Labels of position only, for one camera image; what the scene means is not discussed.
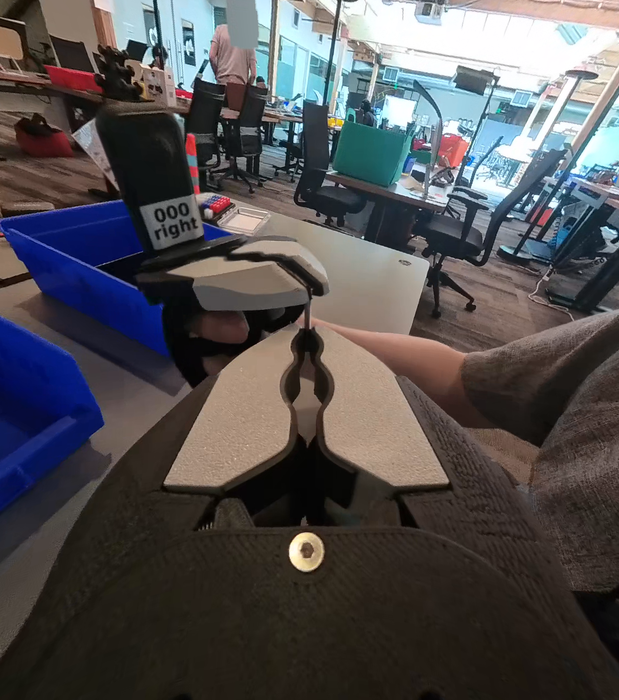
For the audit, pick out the red plastic bin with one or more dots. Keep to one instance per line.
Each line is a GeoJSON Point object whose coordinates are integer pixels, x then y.
{"type": "Point", "coordinates": [71, 79]}

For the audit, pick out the red basket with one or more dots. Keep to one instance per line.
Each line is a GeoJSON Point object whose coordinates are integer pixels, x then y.
{"type": "Point", "coordinates": [456, 150]}

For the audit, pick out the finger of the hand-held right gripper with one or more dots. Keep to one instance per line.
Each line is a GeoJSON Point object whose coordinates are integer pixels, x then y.
{"type": "Point", "coordinates": [249, 284]}
{"type": "Point", "coordinates": [298, 257]}

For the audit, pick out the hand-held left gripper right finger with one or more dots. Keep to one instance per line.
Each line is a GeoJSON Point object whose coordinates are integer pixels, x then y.
{"type": "Point", "coordinates": [386, 432]}

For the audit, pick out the clear plastic tray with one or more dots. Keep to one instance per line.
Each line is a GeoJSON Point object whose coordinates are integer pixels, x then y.
{"type": "Point", "coordinates": [243, 221]}

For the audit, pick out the white laptop stand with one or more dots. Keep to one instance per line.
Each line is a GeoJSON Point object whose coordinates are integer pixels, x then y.
{"type": "Point", "coordinates": [6, 61]}

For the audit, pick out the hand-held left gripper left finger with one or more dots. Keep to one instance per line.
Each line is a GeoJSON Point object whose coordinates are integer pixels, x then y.
{"type": "Point", "coordinates": [233, 432]}

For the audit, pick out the red bag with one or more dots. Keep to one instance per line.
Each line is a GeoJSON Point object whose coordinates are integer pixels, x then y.
{"type": "Point", "coordinates": [44, 142]}

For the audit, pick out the blue divided plastic bin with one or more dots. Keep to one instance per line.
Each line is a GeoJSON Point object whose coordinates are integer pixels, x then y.
{"type": "Point", "coordinates": [69, 257]}

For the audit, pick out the hanging black monitor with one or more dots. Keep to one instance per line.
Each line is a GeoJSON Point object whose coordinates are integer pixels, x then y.
{"type": "Point", "coordinates": [476, 79]}

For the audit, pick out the white product box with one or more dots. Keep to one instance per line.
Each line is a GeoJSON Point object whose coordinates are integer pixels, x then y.
{"type": "Point", "coordinates": [159, 85]}

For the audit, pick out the silver gooseneck desk lamp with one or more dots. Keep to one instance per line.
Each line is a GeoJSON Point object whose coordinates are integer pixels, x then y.
{"type": "Point", "coordinates": [436, 136]}

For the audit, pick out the long metal bolt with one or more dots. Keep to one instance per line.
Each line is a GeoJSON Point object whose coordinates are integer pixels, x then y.
{"type": "Point", "coordinates": [307, 314]}

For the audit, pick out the person's right hand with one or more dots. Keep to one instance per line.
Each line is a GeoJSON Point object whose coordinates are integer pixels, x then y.
{"type": "Point", "coordinates": [222, 331]}

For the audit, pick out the wooden post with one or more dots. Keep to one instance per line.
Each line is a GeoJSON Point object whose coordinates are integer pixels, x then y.
{"type": "Point", "coordinates": [610, 93]}

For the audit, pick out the black bin divider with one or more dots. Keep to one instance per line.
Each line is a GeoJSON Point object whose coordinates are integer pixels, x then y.
{"type": "Point", "coordinates": [123, 268]}

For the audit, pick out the green fabric bin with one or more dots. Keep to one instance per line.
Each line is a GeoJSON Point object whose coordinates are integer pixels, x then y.
{"type": "Point", "coordinates": [369, 153]}

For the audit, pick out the black robot toy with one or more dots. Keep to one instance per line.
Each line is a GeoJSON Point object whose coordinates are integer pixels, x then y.
{"type": "Point", "coordinates": [118, 76]}

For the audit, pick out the white instruction sheet sign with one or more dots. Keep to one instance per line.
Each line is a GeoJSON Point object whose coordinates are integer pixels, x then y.
{"type": "Point", "coordinates": [90, 147]}

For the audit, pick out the blue labelled plastic bin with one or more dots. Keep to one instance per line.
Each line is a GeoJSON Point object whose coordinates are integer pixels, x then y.
{"type": "Point", "coordinates": [14, 394]}

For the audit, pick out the coloured plastic blocks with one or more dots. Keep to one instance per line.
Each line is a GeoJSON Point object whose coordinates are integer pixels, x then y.
{"type": "Point", "coordinates": [216, 203]}

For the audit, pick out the orange blue-striped traffic cone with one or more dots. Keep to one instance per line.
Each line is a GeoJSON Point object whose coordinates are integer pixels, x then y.
{"type": "Point", "coordinates": [193, 164]}

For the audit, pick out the black office chair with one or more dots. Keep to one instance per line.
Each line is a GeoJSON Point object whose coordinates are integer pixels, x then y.
{"type": "Point", "coordinates": [205, 120]}
{"type": "Point", "coordinates": [457, 235]}
{"type": "Point", "coordinates": [315, 153]}
{"type": "Point", "coordinates": [243, 131]}

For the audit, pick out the ceiling projector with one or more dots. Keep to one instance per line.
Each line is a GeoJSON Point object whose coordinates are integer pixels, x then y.
{"type": "Point", "coordinates": [429, 11]}

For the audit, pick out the black plastic tray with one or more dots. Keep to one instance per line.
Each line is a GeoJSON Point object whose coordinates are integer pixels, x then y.
{"type": "Point", "coordinates": [216, 208]}

